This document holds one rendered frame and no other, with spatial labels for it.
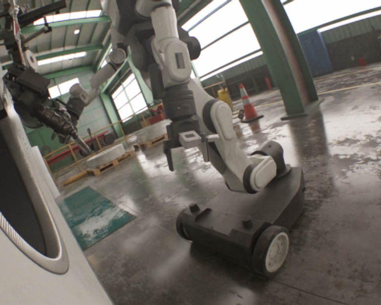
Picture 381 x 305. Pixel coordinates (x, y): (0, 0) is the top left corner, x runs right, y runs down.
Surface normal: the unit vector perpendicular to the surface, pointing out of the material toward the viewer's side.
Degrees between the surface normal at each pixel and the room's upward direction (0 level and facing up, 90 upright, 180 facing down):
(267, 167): 90
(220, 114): 90
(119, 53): 107
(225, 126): 90
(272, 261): 90
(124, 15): 111
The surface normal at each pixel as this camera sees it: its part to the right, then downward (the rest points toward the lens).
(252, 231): -0.37, -0.90
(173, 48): 0.40, 0.04
